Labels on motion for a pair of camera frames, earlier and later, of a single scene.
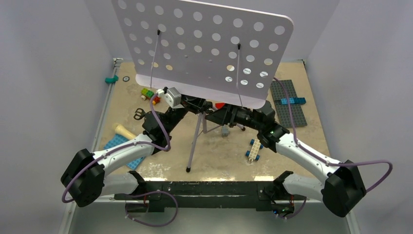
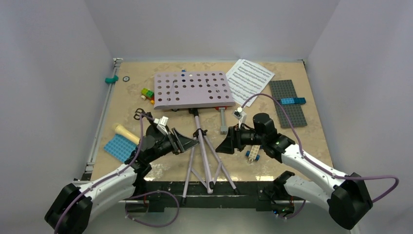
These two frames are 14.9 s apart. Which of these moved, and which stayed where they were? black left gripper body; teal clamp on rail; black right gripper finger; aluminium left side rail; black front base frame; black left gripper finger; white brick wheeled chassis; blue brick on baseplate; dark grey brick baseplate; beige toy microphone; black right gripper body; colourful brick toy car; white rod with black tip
Moved: black right gripper body; black left gripper finger; white rod with black tip; black right gripper finger; black left gripper body
Stayed: colourful brick toy car; teal clamp on rail; aluminium left side rail; blue brick on baseplate; beige toy microphone; white brick wheeled chassis; dark grey brick baseplate; black front base frame
